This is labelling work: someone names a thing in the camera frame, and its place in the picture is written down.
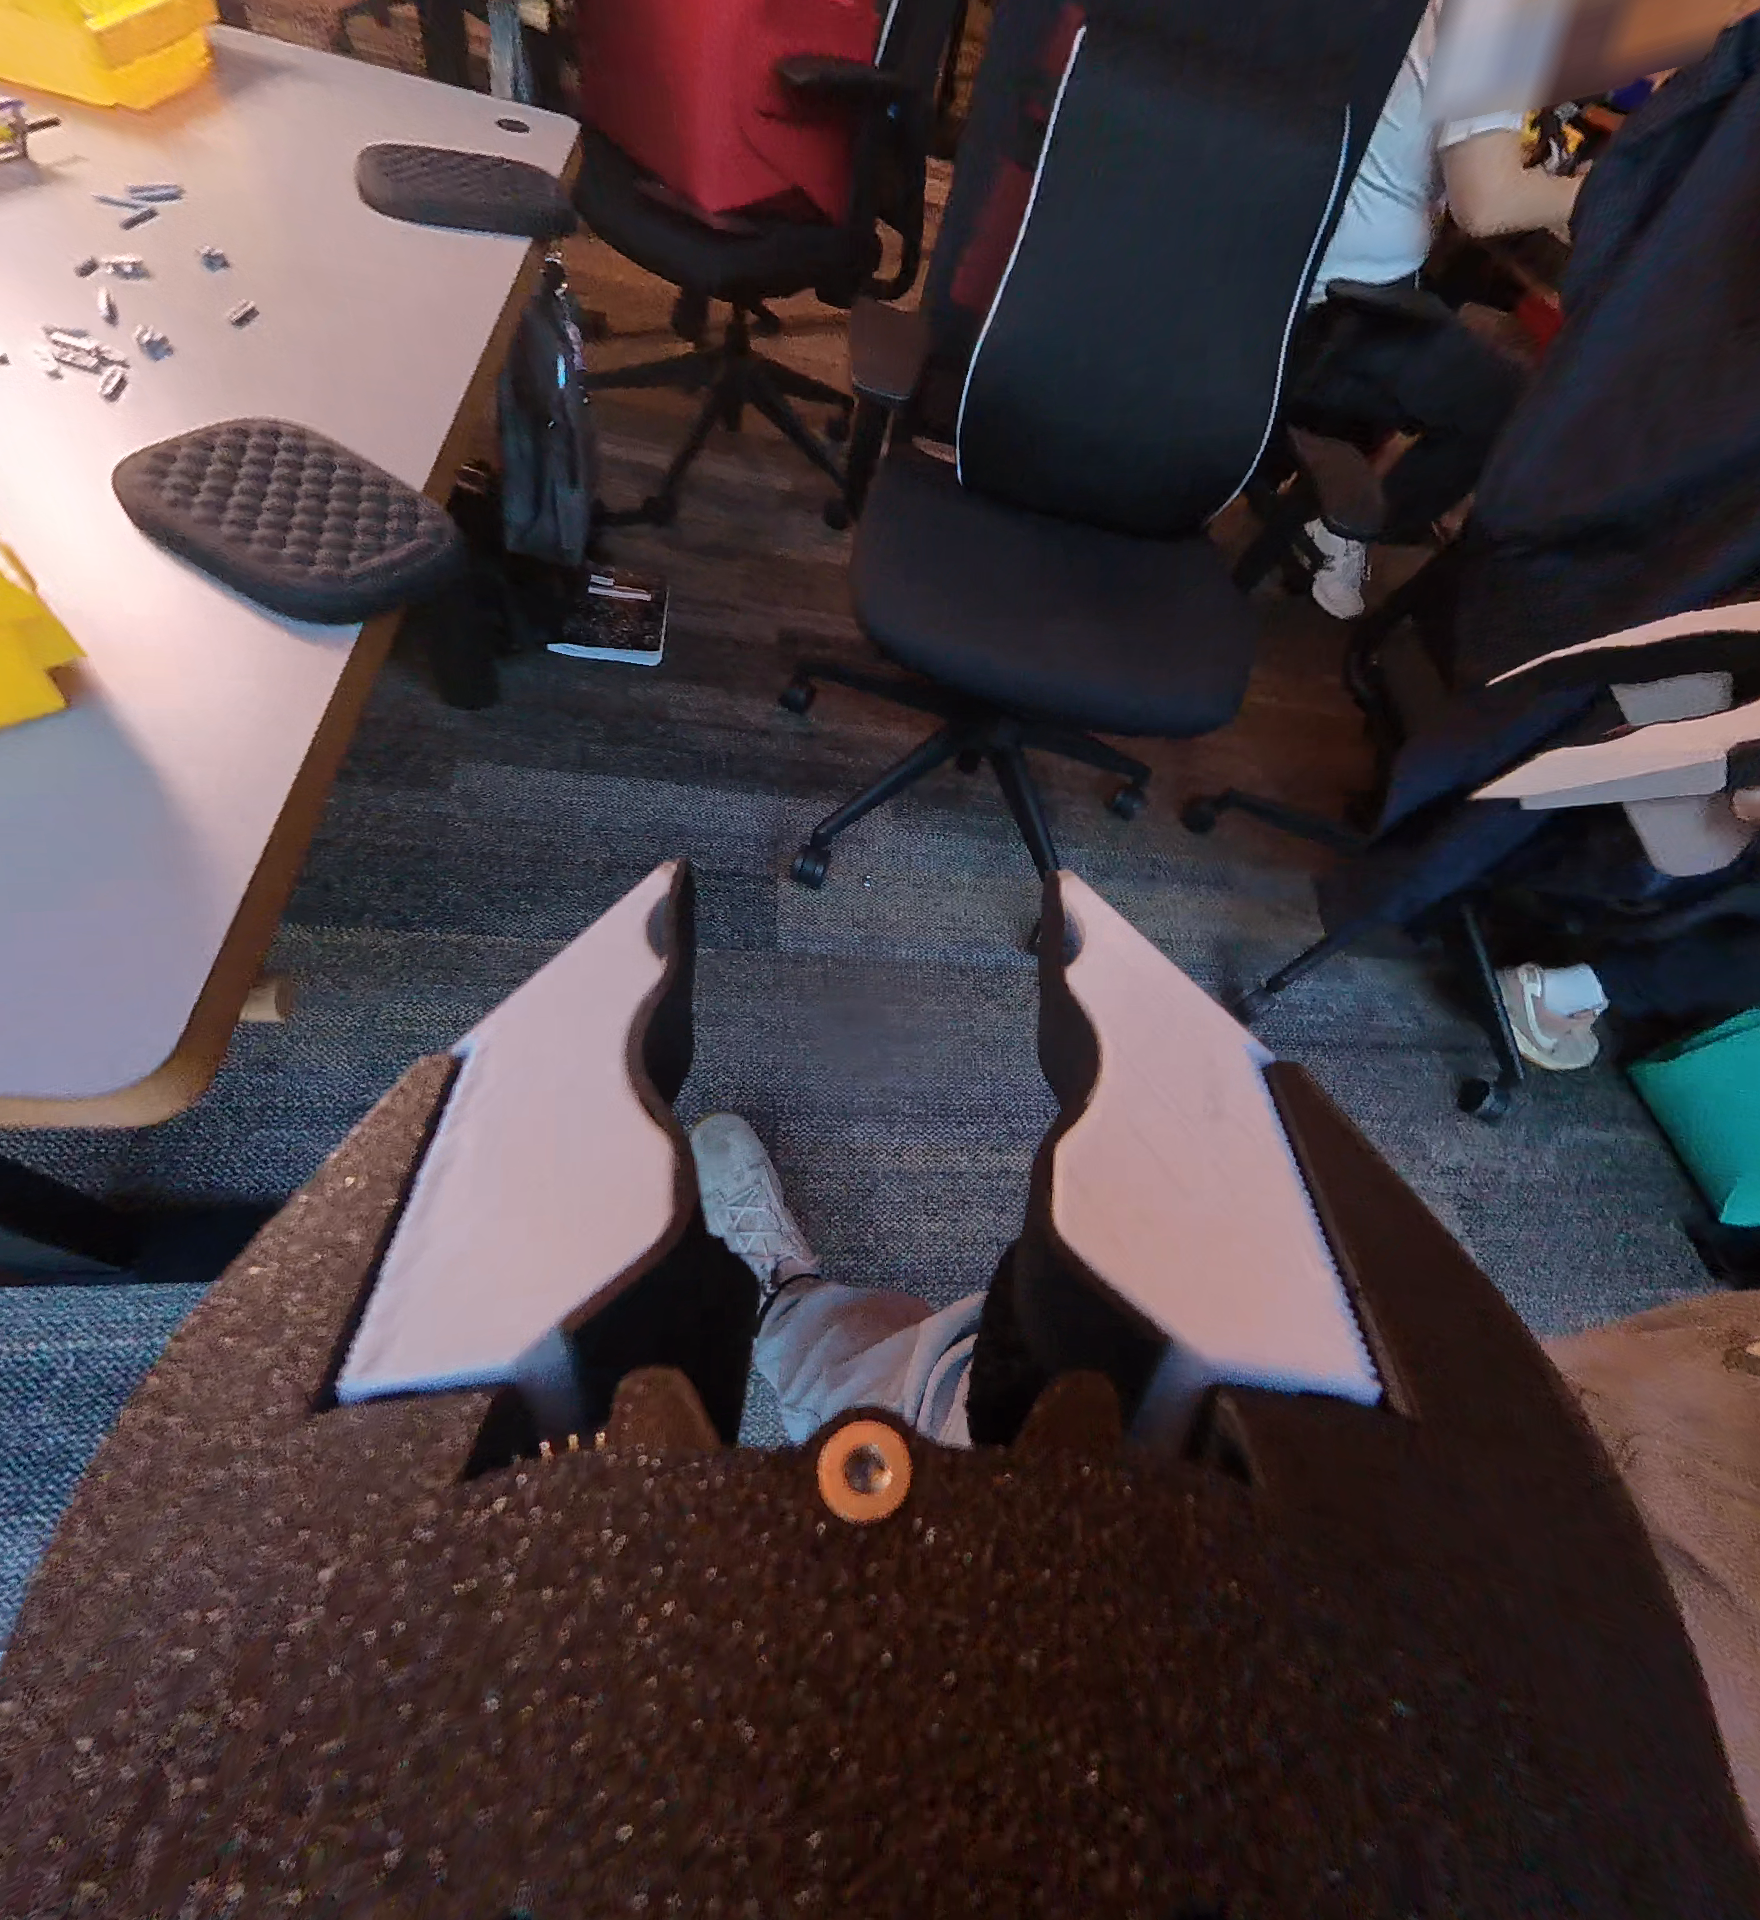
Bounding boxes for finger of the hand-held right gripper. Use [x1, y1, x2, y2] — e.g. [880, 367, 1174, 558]
[1467, 679, 1760, 880]
[1487, 588, 1760, 736]

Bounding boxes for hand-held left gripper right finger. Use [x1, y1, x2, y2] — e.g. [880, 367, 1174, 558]
[993, 866, 1386, 1451]

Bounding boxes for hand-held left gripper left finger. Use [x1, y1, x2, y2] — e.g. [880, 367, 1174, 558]
[331, 858, 698, 1439]

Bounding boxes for person's white shoe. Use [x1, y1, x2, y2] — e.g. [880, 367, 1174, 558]
[687, 1115, 818, 1298]

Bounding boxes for white sandal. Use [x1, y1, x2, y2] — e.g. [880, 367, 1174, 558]
[1495, 958, 1610, 1073]

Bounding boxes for dark blue jacket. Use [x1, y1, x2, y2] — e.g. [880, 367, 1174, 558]
[1377, 0, 1760, 931]

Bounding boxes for green flat bag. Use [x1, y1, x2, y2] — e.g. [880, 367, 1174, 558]
[1627, 996, 1760, 1234]

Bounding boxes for person's grey trouser leg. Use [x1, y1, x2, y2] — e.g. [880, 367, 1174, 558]
[746, 1276, 986, 1451]

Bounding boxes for black printed book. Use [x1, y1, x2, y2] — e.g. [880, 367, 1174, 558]
[546, 566, 670, 667]

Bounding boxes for black chair with white piping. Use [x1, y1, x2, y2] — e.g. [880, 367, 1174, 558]
[776, 0, 1428, 889]

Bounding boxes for black mesh pad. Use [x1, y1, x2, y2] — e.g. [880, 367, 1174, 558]
[356, 144, 582, 241]
[109, 419, 465, 624]

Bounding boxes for dark grey backpack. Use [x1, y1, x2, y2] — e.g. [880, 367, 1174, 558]
[494, 252, 599, 570]

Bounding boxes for black office chair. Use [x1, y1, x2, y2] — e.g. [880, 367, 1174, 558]
[570, 0, 975, 526]

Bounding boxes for yellow bin with blue pins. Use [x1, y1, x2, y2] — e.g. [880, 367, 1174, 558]
[0, 0, 218, 110]

